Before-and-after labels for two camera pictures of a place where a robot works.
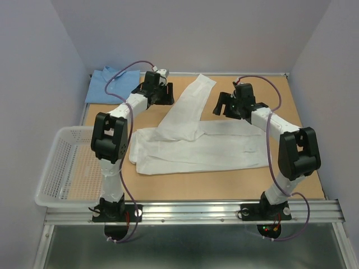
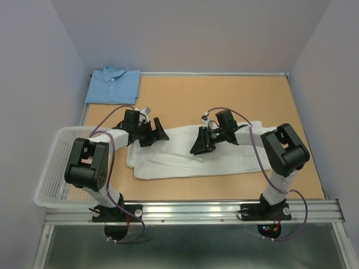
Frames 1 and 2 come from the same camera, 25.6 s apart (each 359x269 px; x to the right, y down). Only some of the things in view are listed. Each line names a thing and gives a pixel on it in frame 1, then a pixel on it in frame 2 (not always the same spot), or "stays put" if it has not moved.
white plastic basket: x=72 y=176 stays put
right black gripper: x=225 y=98 -> x=201 y=144
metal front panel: x=194 y=246 stays put
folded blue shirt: x=122 y=86 stays put
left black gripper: x=168 y=98 -> x=152 y=135
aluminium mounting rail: x=302 y=212 stays put
